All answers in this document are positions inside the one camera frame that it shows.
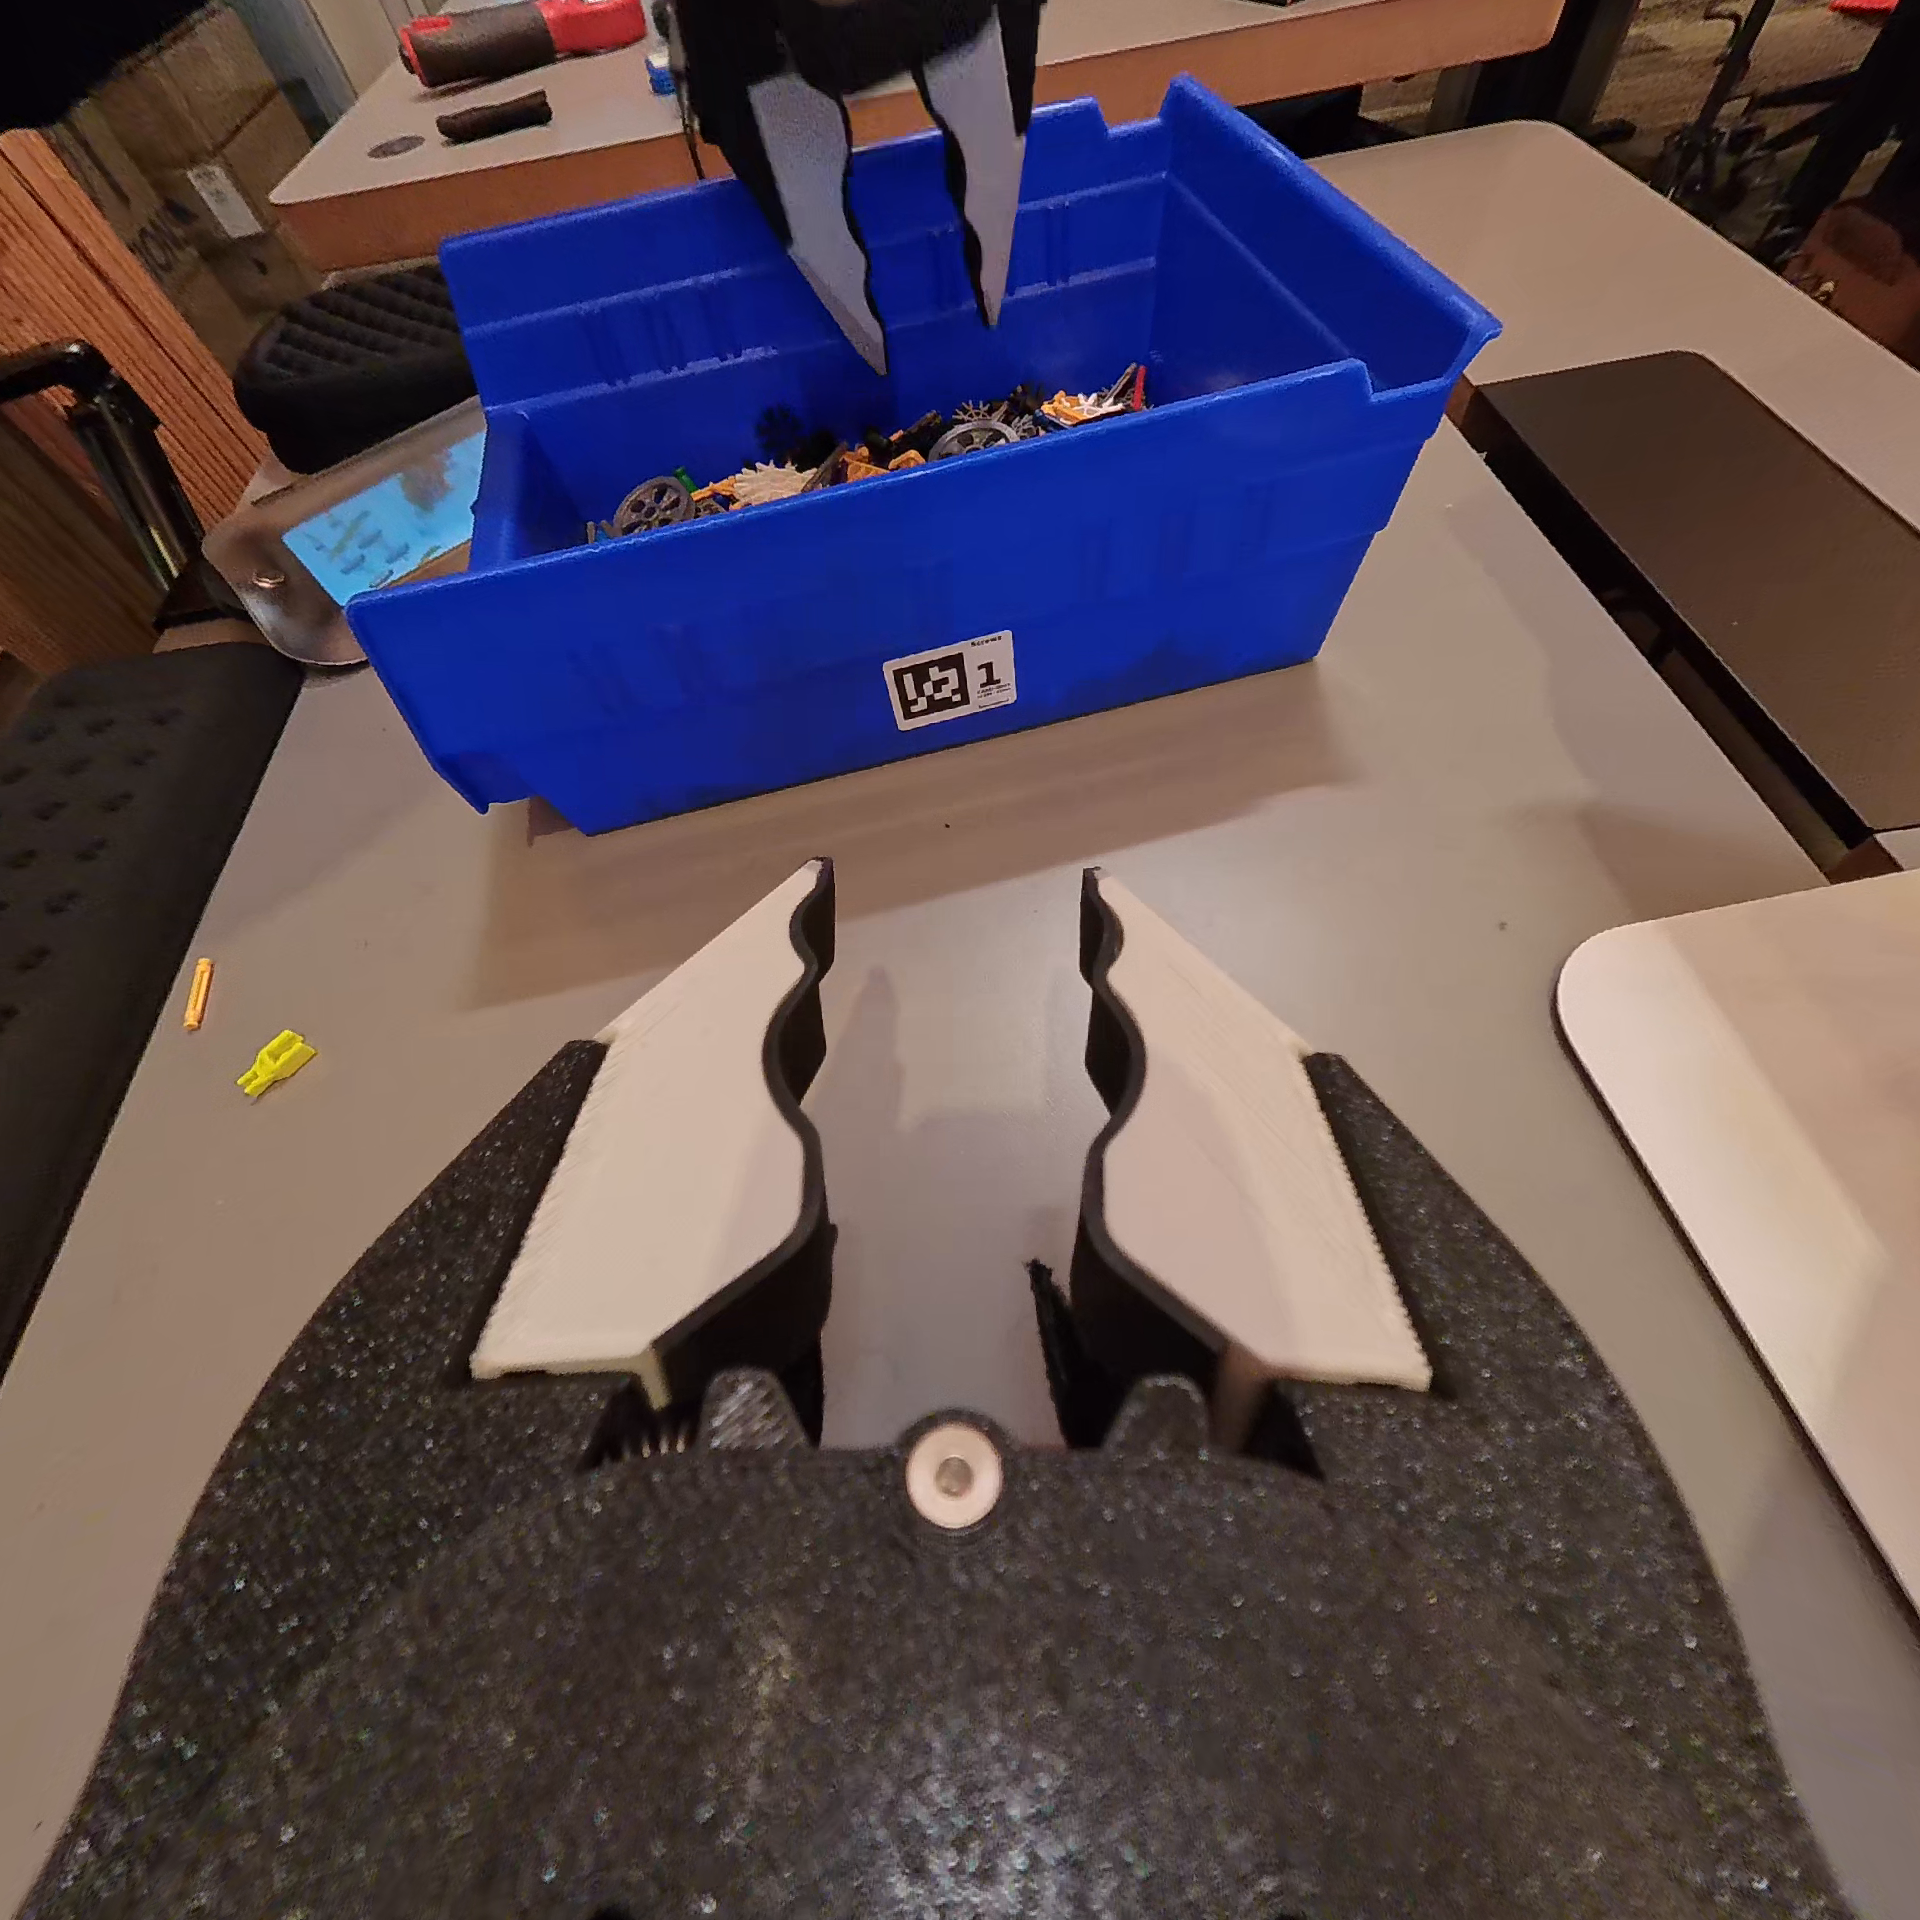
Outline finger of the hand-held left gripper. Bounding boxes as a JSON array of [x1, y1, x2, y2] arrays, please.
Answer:
[[917, 30, 1030, 333], [745, 67, 893, 380]]

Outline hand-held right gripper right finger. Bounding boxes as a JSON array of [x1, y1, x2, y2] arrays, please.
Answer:
[[1076, 867, 1432, 1456]]

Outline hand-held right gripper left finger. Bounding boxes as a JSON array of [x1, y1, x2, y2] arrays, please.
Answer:
[[469, 859, 838, 1411]]

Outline pile of colourful construction pieces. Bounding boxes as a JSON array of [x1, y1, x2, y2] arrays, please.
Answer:
[[585, 360, 1161, 541]]

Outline blue plastic storage bin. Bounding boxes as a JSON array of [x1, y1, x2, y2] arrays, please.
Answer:
[[349, 71, 1503, 840]]

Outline red and black tool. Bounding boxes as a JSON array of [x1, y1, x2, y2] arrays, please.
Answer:
[[400, 0, 655, 89]]

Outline wood edged table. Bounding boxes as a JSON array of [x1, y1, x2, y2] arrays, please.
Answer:
[[267, 0, 1569, 275]]

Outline black ribbed foam cushion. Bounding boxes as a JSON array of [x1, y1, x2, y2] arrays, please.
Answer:
[[234, 270, 482, 477]]

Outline white book stand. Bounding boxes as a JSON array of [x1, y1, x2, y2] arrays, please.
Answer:
[[1554, 867, 1920, 1612]]

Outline tablet in clear case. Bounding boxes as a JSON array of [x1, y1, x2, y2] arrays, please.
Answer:
[[200, 398, 489, 665]]

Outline stacked cardboard boxes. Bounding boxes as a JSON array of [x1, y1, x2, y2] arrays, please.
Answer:
[[63, 7, 328, 350]]

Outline black perforated mat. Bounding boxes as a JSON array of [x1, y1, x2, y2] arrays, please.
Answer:
[[0, 644, 313, 1351]]

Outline black tripod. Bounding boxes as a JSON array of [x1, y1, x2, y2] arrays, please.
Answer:
[[1659, 0, 1800, 229]]

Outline wooden slatted panel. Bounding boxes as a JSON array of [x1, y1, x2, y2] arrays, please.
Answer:
[[0, 129, 328, 665]]

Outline dark brown seat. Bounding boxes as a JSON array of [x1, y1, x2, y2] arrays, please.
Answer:
[[1466, 350, 1920, 879]]

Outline black metal frame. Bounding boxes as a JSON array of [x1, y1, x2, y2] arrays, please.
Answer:
[[0, 342, 200, 608]]

